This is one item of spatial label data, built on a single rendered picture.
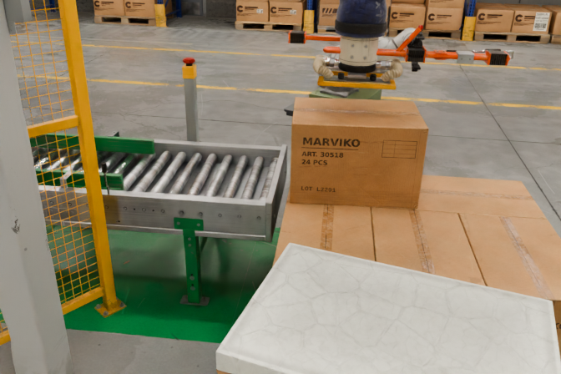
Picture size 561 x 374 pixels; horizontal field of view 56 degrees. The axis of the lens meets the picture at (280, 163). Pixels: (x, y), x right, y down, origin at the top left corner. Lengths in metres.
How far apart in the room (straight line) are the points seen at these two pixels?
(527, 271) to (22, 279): 1.82
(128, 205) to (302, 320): 1.59
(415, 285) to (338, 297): 0.18
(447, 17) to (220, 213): 7.72
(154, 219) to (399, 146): 1.17
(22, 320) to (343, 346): 1.30
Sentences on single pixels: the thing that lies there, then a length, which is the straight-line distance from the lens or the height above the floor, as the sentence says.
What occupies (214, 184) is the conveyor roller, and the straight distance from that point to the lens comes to 2.68.
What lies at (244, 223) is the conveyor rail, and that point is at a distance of 2.45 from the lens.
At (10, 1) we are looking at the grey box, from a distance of 1.77.
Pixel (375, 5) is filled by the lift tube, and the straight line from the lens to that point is 2.35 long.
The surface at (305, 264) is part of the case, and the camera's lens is 1.27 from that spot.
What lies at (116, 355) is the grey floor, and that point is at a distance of 2.59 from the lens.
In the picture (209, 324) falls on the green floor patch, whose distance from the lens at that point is 2.66.
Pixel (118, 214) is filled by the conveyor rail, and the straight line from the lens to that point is 2.62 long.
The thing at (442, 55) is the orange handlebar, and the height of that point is 1.23.
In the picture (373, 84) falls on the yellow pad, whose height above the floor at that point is 1.12.
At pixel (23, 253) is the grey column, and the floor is 0.77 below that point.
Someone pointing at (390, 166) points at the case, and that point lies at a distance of 2.45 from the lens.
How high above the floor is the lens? 1.75
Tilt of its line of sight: 24 degrees down
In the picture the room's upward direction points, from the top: 1 degrees clockwise
